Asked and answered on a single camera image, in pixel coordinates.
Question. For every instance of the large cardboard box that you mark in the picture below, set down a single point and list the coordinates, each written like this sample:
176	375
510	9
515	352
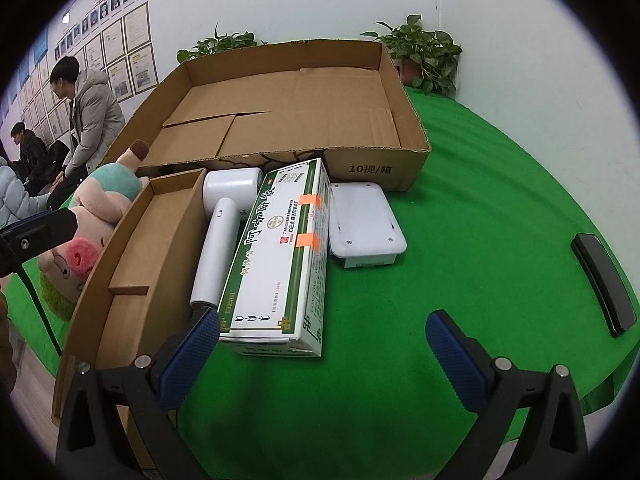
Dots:
325	105

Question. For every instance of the blue wall poster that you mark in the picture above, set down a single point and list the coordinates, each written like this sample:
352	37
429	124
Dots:
41	51
25	72

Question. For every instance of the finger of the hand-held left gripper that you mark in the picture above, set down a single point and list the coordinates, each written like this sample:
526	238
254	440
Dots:
40	240

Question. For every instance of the group of framed wall certificates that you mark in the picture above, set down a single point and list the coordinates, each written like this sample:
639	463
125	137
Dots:
142	70

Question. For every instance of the green and white carton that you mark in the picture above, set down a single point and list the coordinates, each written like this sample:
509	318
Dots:
280	260

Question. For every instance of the pink and teal plush toy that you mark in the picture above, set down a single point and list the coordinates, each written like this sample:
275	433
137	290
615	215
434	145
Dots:
100	195

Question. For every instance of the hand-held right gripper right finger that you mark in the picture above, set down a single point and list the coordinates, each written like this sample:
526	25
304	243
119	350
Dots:
457	360

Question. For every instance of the white plastic device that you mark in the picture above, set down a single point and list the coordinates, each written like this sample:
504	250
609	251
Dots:
362	225

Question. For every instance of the narrow cardboard tray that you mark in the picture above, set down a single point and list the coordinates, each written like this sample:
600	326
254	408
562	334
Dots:
155	240

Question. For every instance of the potted green plant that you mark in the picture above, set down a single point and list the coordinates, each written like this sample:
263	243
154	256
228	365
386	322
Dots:
220	45
425	55

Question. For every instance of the black flat rectangular object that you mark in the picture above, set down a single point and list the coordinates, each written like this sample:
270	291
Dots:
602	280

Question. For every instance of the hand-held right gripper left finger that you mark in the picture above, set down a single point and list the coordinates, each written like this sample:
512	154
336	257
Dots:
190	355

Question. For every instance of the white hair dryer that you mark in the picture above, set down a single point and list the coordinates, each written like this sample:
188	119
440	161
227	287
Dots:
220	230

